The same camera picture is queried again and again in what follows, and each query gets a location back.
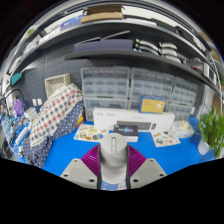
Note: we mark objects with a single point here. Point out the yellow card box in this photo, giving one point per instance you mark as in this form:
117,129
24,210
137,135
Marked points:
152,105

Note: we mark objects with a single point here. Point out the purple bag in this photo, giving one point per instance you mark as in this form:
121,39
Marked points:
18,107

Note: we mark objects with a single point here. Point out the white woven basket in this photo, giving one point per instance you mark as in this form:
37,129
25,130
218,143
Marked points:
56,84

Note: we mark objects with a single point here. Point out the green potted plant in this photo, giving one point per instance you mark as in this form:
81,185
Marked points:
213,130

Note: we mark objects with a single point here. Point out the grey plastic drawer cabinet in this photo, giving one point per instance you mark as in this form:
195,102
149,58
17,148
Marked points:
103,104
151,83
185,96
105,81

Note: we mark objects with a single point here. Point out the navy polka dot cloth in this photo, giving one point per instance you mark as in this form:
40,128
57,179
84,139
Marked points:
38,151

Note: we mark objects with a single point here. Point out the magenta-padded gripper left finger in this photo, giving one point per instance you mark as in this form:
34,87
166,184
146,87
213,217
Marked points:
80,171

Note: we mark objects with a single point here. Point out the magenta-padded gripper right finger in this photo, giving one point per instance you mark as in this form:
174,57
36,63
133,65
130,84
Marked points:
146,171

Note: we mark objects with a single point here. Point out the long white keyboard box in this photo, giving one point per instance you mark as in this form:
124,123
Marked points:
106,115

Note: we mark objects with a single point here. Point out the clear plastic box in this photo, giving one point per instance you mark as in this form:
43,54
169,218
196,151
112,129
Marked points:
184,129

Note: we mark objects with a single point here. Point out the colourful sticker sheet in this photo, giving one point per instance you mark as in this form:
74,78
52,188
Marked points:
165,139
88,133

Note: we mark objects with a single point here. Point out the white computer mouse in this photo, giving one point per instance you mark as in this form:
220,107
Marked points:
113,156

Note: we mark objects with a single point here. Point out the small black box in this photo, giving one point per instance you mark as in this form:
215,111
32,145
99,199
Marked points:
126,130

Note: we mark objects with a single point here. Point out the small teal box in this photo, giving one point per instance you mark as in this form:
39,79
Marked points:
16,78

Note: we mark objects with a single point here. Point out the white checked dotted cloth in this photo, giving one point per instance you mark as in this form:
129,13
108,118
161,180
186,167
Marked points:
55,113

